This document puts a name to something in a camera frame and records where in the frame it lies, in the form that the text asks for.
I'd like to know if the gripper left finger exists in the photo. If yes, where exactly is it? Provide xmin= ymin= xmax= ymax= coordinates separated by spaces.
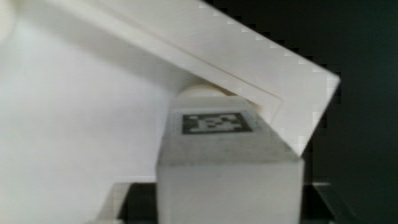
xmin=88 ymin=182 xmax=159 ymax=224

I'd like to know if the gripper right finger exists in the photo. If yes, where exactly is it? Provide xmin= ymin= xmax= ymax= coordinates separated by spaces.
xmin=301 ymin=182 xmax=363 ymax=224

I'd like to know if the white table leg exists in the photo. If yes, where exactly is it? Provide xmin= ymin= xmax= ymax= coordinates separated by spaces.
xmin=157 ymin=85 xmax=305 ymax=224

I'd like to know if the white square table top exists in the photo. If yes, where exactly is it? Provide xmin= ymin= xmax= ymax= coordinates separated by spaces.
xmin=0 ymin=0 xmax=340 ymax=224

